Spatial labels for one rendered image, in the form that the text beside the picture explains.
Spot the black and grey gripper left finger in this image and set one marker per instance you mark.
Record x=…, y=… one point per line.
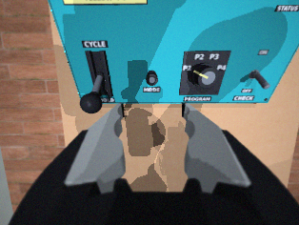
x=88, y=166

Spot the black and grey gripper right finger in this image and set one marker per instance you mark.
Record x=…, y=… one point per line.
x=224, y=166

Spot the teal control console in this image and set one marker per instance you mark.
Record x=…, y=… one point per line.
x=176, y=51

